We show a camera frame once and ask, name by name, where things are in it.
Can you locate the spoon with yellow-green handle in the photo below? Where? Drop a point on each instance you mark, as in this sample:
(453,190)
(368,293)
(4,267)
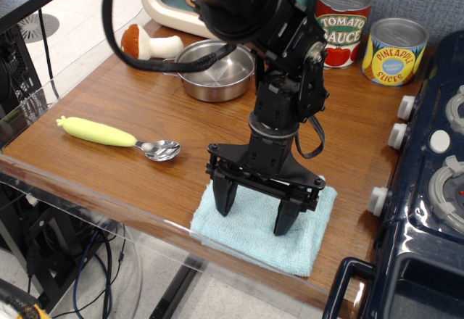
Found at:
(99,133)

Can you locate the dark blue toy stove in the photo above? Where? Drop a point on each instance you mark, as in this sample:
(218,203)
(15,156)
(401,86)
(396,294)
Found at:
(418,266)

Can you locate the white stove knob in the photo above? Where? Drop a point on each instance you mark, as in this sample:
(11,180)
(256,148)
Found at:
(377,200)
(405,107)
(397,135)

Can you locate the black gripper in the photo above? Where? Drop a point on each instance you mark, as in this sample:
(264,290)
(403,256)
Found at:
(267,165)

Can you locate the black desk at left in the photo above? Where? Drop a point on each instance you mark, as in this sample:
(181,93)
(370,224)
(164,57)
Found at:
(15,58)

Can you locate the steel pot with handles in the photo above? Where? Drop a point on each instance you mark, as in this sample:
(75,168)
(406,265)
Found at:
(227,79)

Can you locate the plush brown mushroom toy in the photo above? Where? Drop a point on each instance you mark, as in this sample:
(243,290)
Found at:
(137,43)

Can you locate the white stove knob bottom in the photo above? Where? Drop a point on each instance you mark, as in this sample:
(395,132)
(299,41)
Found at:
(377,200)

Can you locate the yellow fuzzy object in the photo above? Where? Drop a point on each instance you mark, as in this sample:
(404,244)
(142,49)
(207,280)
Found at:
(33,312)

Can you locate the pineapple slices can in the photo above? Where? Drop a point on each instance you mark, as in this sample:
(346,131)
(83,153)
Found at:
(394,51)

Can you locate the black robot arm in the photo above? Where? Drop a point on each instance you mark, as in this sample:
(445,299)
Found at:
(289,49)

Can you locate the light blue rag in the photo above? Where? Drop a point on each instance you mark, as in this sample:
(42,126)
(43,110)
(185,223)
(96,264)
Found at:
(247,231)

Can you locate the tomato sauce can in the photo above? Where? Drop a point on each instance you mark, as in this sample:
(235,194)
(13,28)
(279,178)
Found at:
(343,22)

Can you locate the black table leg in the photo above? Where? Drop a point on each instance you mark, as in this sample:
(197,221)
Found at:
(174,293)

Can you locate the white stove knob middle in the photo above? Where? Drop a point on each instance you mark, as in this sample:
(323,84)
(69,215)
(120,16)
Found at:
(397,135)

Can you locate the white stove knob top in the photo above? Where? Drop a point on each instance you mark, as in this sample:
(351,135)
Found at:
(405,107)

